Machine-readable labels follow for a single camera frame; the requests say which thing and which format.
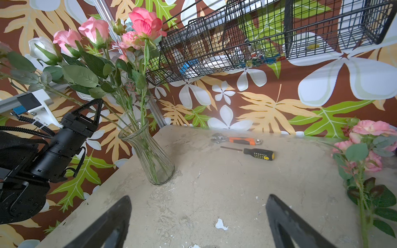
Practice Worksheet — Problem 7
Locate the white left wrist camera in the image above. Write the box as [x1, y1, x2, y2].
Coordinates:
[12, 89, 63, 128]

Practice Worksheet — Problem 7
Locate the orange black adjustable wrench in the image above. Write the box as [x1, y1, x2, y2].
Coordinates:
[210, 133, 263, 146]

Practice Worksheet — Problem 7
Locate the black yellow screwdriver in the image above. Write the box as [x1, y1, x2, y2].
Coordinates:
[221, 146, 275, 161]

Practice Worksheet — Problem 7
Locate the pink rose stem left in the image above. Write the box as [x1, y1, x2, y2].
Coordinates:
[53, 30, 82, 58]

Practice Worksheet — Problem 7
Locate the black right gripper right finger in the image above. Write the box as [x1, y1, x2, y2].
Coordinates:
[266, 194, 336, 248]

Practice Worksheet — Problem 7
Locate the clear ribbed glass vase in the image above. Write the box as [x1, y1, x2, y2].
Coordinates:
[118, 120, 175, 186]

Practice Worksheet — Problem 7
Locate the pink rose bunch in vase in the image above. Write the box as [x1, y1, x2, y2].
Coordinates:
[77, 16, 146, 134]

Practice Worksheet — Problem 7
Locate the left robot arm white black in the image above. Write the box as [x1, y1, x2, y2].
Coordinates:
[1, 99, 103, 224]

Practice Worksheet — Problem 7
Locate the white rose stem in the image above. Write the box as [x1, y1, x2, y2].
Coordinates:
[29, 37, 61, 66]

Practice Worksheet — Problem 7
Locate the black wire wall basket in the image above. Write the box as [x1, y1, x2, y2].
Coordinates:
[146, 1, 397, 86]

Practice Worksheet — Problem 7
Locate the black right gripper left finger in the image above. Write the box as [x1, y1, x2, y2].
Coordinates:
[66, 196, 132, 248]

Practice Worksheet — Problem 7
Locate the single pink rose stem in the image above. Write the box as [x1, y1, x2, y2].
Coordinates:
[122, 7, 166, 131]

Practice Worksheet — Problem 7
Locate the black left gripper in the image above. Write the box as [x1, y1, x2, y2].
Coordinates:
[31, 99, 103, 183]

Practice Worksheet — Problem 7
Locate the pink rose cluster stem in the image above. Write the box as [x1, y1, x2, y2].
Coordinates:
[332, 118, 397, 248]

